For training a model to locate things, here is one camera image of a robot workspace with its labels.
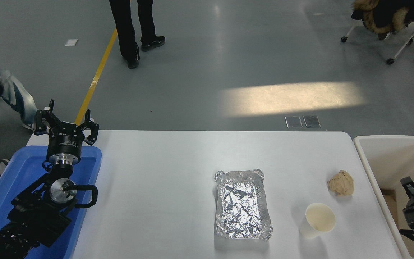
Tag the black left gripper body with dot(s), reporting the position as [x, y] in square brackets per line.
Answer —
[65, 142]

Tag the white paper cup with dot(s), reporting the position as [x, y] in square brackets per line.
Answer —
[318, 219]

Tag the large pale plastic bin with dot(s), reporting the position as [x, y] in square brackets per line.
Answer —
[390, 158]

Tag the seated person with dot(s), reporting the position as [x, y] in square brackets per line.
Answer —
[14, 93]

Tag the blue plastic tray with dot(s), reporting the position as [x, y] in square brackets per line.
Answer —
[20, 169]

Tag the crumpled tan paper ball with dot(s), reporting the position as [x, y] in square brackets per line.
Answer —
[341, 183]

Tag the white paper sheet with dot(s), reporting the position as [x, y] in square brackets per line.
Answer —
[71, 42]

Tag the standing person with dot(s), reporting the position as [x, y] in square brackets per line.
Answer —
[126, 32]

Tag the metal floor plate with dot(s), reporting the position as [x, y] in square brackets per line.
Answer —
[312, 121]
[293, 122]

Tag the white wheeled chair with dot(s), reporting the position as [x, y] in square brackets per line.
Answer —
[404, 45]

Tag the silver foil tray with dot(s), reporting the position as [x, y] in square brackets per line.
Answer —
[242, 205]

